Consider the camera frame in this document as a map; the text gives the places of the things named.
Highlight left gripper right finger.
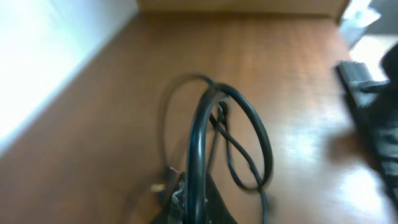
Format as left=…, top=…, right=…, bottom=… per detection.
left=205, top=173, right=237, bottom=224

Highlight thin black USB cable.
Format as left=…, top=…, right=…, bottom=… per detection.
left=206, top=102, right=270, bottom=224

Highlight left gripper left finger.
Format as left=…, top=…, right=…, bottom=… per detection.
left=150, top=172, right=185, bottom=224

